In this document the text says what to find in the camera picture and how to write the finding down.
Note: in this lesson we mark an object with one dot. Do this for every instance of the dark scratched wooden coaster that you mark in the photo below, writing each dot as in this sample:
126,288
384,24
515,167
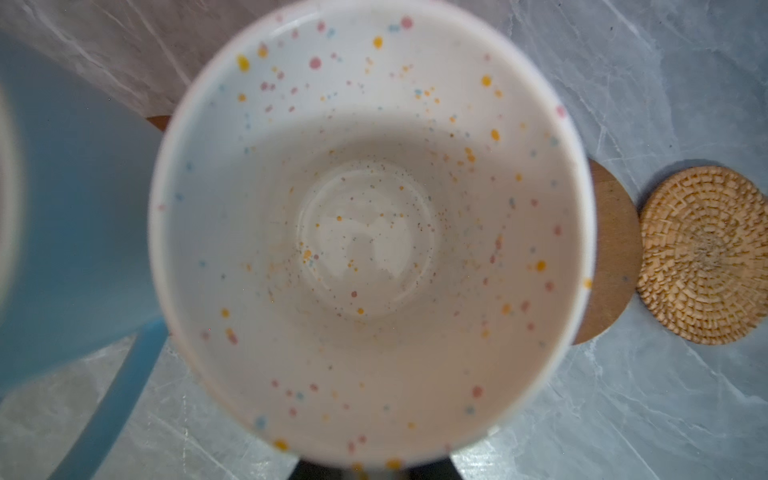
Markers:
160,121

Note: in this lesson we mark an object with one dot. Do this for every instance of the white mug blue handle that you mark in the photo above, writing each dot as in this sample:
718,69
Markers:
76,169

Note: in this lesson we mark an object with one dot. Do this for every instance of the brown round wooden coaster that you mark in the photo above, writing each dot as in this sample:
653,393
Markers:
619,255

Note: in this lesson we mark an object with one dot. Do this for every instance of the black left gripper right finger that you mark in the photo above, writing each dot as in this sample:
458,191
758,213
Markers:
443,469

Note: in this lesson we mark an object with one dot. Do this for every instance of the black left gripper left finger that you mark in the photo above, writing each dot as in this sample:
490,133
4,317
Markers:
305,470

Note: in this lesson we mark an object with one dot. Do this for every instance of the woven rattan round coaster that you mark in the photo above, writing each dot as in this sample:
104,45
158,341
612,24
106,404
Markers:
704,265

